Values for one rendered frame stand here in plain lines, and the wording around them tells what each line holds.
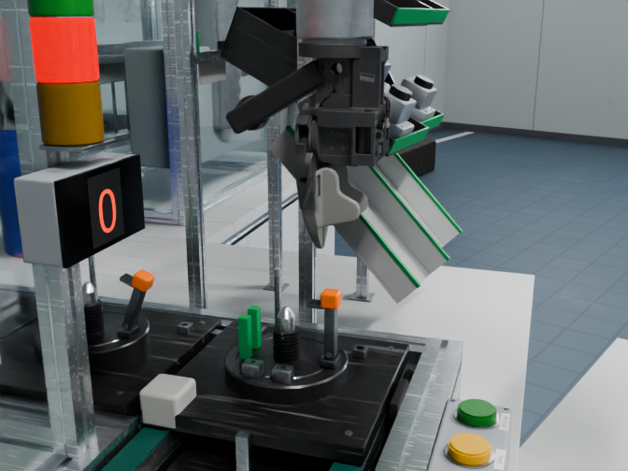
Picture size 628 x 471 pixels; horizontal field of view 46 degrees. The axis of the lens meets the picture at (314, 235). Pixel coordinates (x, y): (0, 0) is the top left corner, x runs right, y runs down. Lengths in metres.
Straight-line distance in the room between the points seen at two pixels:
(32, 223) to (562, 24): 8.31
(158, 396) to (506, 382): 0.52
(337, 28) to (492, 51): 8.37
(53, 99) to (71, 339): 0.22
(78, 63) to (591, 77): 8.18
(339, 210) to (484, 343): 0.53
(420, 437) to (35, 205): 0.42
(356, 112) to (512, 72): 8.28
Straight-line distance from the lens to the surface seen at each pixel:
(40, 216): 0.61
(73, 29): 0.62
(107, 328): 0.95
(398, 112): 0.97
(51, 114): 0.63
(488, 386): 1.09
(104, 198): 0.65
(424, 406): 0.83
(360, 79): 0.73
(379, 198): 1.11
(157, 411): 0.80
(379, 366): 0.87
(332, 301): 0.79
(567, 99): 8.76
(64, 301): 0.69
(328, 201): 0.75
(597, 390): 1.12
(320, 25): 0.71
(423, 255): 1.11
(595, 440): 1.00
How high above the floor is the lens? 1.36
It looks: 17 degrees down
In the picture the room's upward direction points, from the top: straight up
